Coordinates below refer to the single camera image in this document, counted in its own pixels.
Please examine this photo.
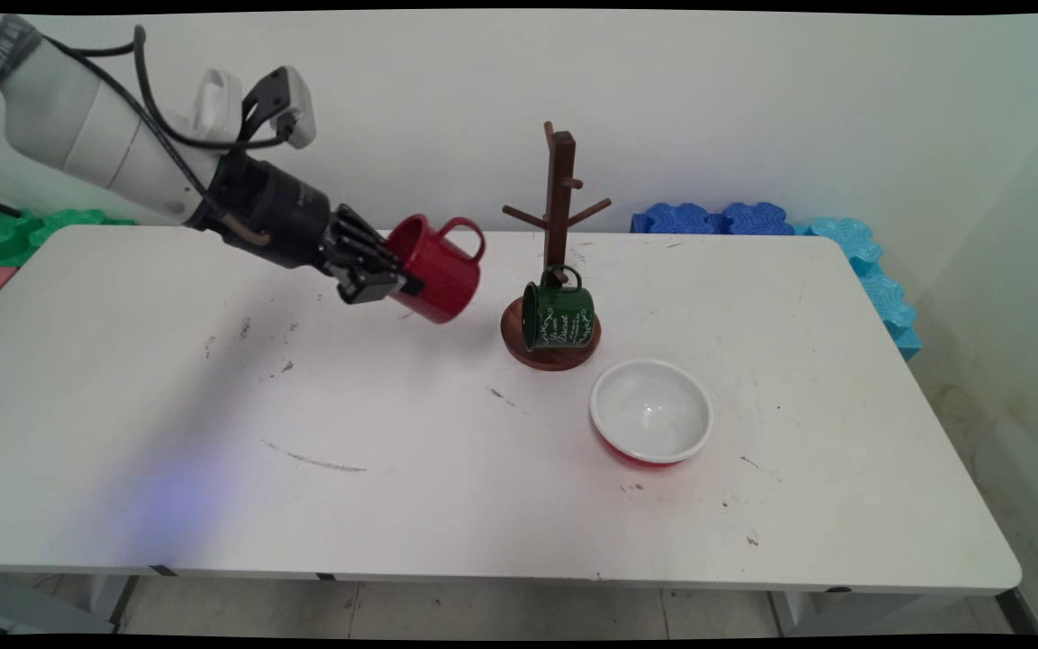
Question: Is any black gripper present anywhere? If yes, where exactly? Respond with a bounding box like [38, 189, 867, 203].
[190, 153, 424, 306]

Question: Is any red enamel mug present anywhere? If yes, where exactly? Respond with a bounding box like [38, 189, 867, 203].
[384, 214, 487, 325]

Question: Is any green enamel mug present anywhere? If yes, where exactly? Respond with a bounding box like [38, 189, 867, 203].
[522, 264, 596, 352]

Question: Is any brown wooden mug tree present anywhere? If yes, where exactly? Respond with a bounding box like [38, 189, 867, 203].
[500, 122, 614, 372]

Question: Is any dark blue foam tile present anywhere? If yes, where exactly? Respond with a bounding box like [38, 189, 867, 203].
[720, 202, 796, 237]
[632, 203, 725, 237]

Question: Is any red bowl white inside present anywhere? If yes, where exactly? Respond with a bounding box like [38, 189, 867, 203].
[589, 359, 715, 470]

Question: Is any green foam tile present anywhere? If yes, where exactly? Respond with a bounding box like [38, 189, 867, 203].
[0, 208, 138, 269]

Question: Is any light blue foam tile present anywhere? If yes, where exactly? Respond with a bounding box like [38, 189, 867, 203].
[794, 217, 923, 361]

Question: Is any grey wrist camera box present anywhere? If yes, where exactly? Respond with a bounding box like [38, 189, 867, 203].
[242, 65, 318, 151]

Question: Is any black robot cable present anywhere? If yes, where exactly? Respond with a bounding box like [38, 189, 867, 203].
[0, 25, 296, 246]

